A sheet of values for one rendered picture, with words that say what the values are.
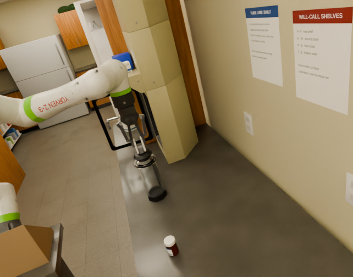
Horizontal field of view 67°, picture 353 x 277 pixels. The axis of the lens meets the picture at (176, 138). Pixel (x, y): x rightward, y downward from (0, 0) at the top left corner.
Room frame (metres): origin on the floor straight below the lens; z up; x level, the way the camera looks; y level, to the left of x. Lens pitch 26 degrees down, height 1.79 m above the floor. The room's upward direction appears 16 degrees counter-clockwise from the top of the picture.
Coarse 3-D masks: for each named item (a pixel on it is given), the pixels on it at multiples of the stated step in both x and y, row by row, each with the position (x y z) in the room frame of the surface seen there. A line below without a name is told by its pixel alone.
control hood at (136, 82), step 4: (136, 72) 1.45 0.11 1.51; (128, 76) 1.40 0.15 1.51; (132, 76) 1.39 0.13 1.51; (136, 76) 1.39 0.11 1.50; (140, 76) 1.39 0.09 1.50; (132, 80) 1.38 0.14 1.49; (136, 80) 1.39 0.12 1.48; (140, 80) 1.39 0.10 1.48; (132, 84) 1.38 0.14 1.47; (136, 84) 1.38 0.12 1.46; (140, 84) 1.39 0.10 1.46; (136, 88) 1.38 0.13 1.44; (140, 88) 1.39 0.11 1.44; (144, 88) 1.39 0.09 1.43; (140, 92) 1.39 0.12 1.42
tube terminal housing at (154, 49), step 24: (168, 24) 1.55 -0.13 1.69; (144, 48) 1.40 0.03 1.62; (168, 48) 1.50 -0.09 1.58; (144, 72) 1.39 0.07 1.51; (168, 72) 1.46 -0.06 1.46; (168, 96) 1.41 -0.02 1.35; (168, 120) 1.40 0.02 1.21; (192, 120) 1.56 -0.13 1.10; (168, 144) 1.40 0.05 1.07; (192, 144) 1.50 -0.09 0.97
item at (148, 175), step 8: (136, 160) 1.13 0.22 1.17; (152, 160) 1.09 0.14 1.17; (144, 168) 1.08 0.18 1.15; (152, 168) 1.08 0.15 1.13; (144, 176) 1.08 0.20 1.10; (152, 176) 1.08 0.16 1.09; (160, 176) 1.11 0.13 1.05; (144, 184) 1.10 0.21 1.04; (152, 184) 1.07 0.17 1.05; (160, 184) 1.09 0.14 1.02; (152, 192) 1.08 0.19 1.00; (160, 192) 1.08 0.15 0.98
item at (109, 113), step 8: (104, 104) 1.68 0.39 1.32; (112, 104) 1.69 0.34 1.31; (136, 104) 1.69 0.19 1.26; (104, 112) 1.68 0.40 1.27; (112, 112) 1.69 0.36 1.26; (104, 120) 1.68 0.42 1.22; (112, 120) 1.68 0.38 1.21; (112, 128) 1.68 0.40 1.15; (136, 128) 1.69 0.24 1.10; (112, 136) 1.68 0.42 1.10; (120, 136) 1.68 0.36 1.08; (128, 136) 1.69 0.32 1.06; (136, 136) 1.69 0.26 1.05; (120, 144) 1.68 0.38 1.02
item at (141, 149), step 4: (140, 148) 1.11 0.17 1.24; (136, 152) 1.13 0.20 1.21; (140, 152) 1.11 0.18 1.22; (144, 152) 1.11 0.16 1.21; (148, 152) 1.10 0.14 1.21; (136, 156) 1.09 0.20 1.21; (140, 156) 1.08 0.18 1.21; (144, 156) 1.08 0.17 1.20; (148, 156) 1.09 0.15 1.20; (140, 160) 1.09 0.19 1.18; (144, 160) 1.09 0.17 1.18
